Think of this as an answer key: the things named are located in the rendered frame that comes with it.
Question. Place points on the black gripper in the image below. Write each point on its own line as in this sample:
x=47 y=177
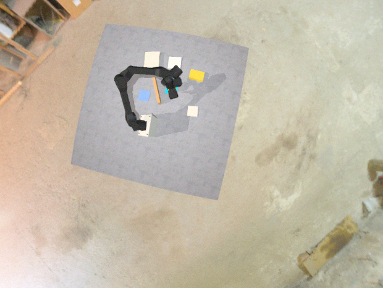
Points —
x=172 y=91

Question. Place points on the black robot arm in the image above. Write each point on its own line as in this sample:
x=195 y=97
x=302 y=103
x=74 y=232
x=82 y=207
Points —
x=121 y=82

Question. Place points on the yellow rectangular block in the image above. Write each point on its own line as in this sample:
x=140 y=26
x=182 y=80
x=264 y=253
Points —
x=196 y=75

